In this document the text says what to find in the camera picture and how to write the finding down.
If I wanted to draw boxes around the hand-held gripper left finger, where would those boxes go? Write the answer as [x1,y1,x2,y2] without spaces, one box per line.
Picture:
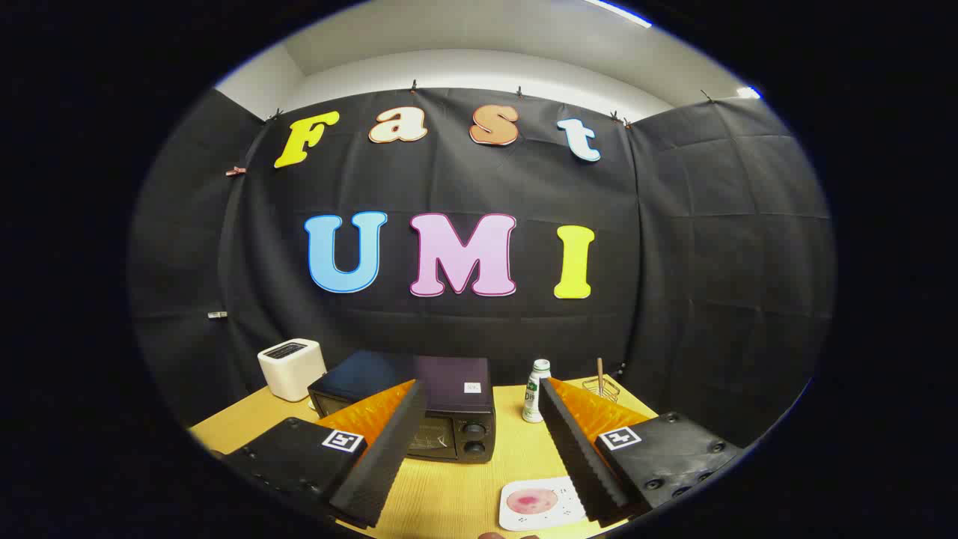
[222,380,427,529]

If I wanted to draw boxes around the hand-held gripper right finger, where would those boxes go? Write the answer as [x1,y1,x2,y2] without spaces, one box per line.
[539,377,745,525]

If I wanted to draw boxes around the pink ham slice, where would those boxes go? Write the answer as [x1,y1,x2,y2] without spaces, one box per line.
[507,488,559,516]

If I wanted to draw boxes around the white square plate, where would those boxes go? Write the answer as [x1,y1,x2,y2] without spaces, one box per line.
[498,476,588,532]

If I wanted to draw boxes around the black toaster oven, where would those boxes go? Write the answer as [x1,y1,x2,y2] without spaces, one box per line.
[308,350,497,463]

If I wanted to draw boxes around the white bread toaster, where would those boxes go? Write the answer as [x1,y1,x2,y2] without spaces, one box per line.
[257,338,327,402]

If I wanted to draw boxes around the white bottle green label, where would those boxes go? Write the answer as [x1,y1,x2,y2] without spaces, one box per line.
[522,359,552,424]

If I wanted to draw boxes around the black backdrop cloth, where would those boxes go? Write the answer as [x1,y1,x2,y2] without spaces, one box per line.
[129,86,837,450]

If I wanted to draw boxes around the metal wire basket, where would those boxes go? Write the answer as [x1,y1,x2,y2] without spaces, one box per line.
[582,374,622,403]

